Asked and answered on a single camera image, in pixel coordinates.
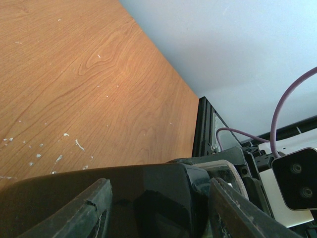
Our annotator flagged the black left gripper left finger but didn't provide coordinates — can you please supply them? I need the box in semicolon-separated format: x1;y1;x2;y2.
19;178;112;238

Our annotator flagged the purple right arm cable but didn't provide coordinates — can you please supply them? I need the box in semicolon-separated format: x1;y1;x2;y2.
215;66;317;158

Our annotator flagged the clear plastic metronome cover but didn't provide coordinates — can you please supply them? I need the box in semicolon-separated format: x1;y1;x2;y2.
194;160;249;200

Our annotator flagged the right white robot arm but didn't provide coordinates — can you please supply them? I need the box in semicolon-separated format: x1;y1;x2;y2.
210;114;317;237

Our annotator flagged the black front frame rail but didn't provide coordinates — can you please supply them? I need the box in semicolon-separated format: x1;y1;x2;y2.
192;97;227;157

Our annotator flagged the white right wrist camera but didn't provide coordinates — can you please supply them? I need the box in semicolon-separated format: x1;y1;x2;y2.
260;148;317;228

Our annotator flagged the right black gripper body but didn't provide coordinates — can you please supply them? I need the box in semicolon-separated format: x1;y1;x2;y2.
222;147;274;218

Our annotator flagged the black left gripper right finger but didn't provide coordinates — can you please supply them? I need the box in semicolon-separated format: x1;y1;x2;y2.
209;178;299;238

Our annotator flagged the black metronome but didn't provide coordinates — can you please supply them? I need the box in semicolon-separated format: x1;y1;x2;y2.
0;163;210;238

